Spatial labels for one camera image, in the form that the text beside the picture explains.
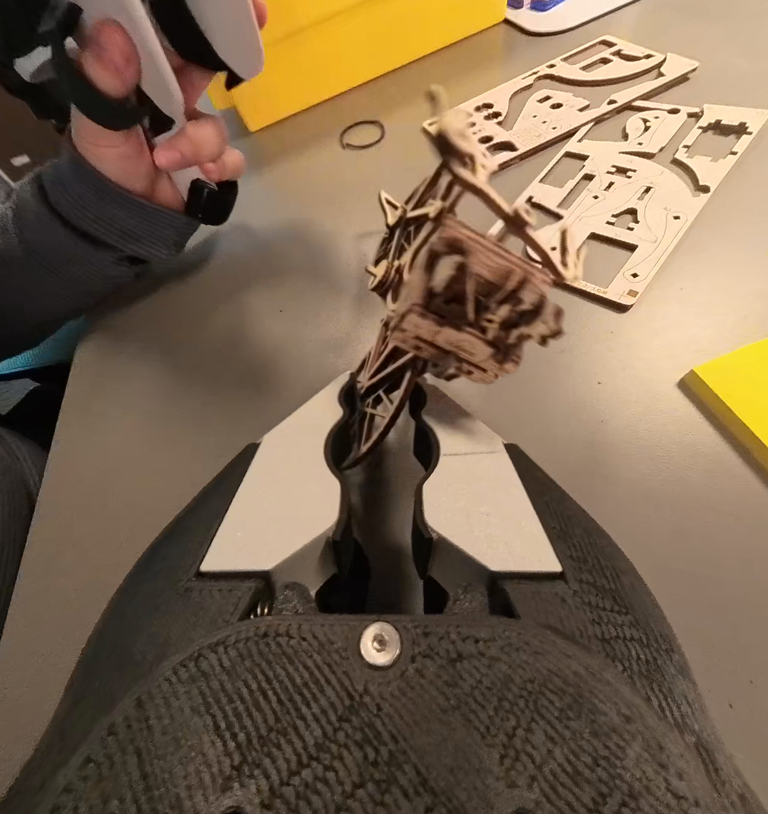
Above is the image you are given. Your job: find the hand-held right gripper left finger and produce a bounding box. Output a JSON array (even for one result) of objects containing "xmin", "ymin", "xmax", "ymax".
[{"xmin": 199, "ymin": 372, "xmax": 362, "ymax": 574}]

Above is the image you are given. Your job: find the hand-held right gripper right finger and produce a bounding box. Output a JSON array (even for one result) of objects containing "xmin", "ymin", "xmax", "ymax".
[{"xmin": 412, "ymin": 380, "xmax": 564, "ymax": 576}]

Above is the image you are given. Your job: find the wooden bicycle model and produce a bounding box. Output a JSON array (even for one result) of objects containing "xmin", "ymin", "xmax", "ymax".
[{"xmin": 347, "ymin": 84, "xmax": 587, "ymax": 473}]

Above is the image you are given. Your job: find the person's left forearm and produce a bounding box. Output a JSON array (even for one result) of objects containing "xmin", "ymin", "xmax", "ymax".
[{"xmin": 0, "ymin": 143, "xmax": 218, "ymax": 371}]

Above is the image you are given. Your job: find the person's left hand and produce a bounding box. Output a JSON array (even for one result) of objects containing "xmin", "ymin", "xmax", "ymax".
[{"xmin": 71, "ymin": 0, "xmax": 269, "ymax": 212}]

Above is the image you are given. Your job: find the person's leg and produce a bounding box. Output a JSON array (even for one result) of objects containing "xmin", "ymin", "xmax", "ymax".
[{"xmin": 0, "ymin": 407, "xmax": 49, "ymax": 703}]

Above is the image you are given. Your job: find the yellow paper pad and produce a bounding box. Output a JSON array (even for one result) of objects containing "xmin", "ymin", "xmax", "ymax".
[{"xmin": 678, "ymin": 329, "xmax": 768, "ymax": 498}]

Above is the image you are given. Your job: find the yellow plastic bin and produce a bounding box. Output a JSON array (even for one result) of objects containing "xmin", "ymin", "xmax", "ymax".
[{"xmin": 207, "ymin": 0, "xmax": 508, "ymax": 134}]

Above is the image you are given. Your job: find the black rubber band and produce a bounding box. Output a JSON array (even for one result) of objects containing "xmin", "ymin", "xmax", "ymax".
[{"xmin": 339, "ymin": 118, "xmax": 386, "ymax": 151}]

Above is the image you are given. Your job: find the wooden book stand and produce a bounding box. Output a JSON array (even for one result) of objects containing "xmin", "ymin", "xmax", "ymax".
[{"xmin": 503, "ymin": 0, "xmax": 640, "ymax": 35}]

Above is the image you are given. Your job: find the blue strap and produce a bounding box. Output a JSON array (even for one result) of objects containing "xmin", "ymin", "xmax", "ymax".
[{"xmin": 0, "ymin": 317, "xmax": 91, "ymax": 384}]

